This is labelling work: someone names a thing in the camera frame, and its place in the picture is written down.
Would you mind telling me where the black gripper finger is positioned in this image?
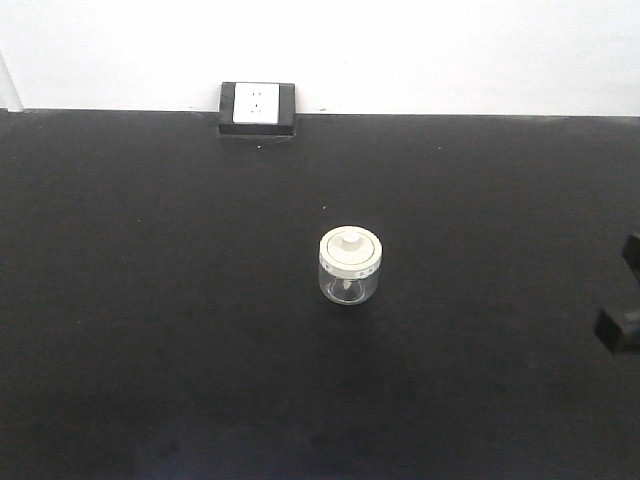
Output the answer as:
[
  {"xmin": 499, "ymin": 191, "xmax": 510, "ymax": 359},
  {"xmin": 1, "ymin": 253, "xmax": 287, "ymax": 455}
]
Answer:
[
  {"xmin": 622, "ymin": 232, "xmax": 640, "ymax": 280},
  {"xmin": 594, "ymin": 309, "xmax": 640, "ymax": 354}
]

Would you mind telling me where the white wall power socket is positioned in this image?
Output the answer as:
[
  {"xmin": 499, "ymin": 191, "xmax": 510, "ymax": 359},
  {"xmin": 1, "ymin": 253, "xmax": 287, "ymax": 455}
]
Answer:
[{"xmin": 218, "ymin": 82, "xmax": 297, "ymax": 137}]

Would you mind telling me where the glass jar with white lid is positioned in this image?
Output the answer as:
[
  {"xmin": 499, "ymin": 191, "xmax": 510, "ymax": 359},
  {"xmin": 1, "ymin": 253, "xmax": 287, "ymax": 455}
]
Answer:
[{"xmin": 318, "ymin": 225, "xmax": 383, "ymax": 305}]

